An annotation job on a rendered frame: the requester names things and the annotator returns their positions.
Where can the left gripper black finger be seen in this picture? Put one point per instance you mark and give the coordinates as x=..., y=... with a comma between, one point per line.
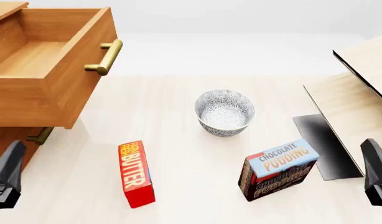
x=10, y=163

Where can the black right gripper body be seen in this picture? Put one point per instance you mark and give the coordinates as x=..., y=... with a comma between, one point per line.
x=379, y=194

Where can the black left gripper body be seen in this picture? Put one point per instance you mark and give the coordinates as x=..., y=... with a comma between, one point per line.
x=4, y=196

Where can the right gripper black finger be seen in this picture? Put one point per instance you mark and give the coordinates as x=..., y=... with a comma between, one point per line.
x=377, y=165

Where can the closed wooden drawer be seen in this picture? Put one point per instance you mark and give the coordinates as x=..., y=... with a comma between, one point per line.
x=7, y=136

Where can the open wooden drawer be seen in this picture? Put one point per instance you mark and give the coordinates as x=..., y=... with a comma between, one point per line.
x=29, y=102

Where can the wooden cabinet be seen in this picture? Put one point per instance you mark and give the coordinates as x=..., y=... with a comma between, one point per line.
x=6, y=10

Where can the pale wooden shelf stand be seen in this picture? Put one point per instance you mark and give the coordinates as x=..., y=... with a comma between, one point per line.
x=359, y=112

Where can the chocolate pudding box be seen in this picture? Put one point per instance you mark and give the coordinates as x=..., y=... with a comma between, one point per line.
x=281, y=158

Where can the red butter box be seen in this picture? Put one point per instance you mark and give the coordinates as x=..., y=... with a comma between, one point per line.
x=133, y=168

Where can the patterned grey white bowl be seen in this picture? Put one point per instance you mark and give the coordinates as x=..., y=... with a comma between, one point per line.
x=224, y=114

